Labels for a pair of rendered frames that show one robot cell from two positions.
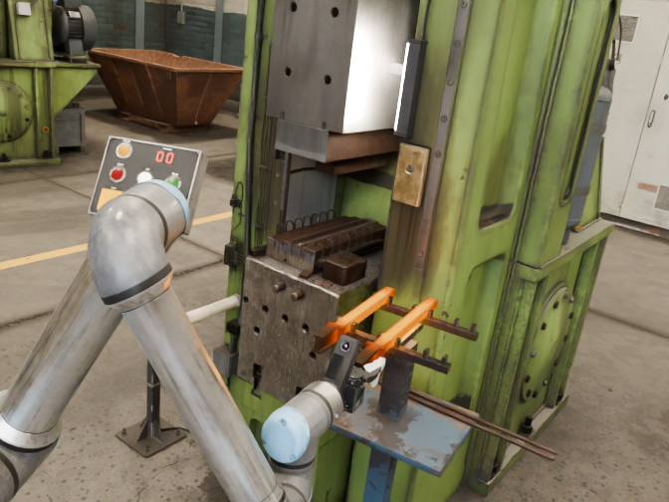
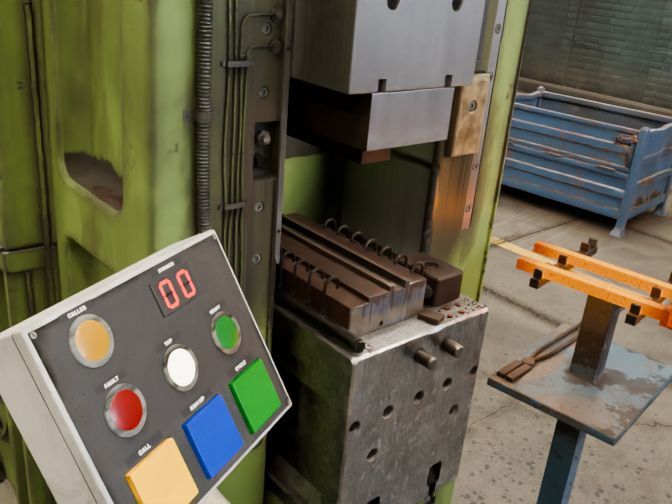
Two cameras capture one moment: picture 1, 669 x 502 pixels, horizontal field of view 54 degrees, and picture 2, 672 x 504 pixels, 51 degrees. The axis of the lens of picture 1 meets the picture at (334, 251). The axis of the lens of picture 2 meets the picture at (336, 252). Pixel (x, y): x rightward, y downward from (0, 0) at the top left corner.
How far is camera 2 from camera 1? 2.24 m
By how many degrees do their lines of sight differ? 71
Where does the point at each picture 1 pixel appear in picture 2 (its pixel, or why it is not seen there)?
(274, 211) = (257, 275)
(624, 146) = not seen: outside the picture
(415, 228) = (465, 181)
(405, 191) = (467, 139)
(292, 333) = (428, 407)
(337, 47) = not seen: outside the picture
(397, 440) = (641, 381)
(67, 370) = not seen: outside the picture
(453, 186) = (499, 110)
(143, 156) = (140, 320)
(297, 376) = (431, 455)
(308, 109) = (426, 60)
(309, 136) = (425, 107)
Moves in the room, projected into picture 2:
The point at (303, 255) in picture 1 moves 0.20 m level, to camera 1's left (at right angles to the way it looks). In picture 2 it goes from (409, 295) to (391, 345)
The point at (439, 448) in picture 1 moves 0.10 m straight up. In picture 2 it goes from (640, 359) to (651, 324)
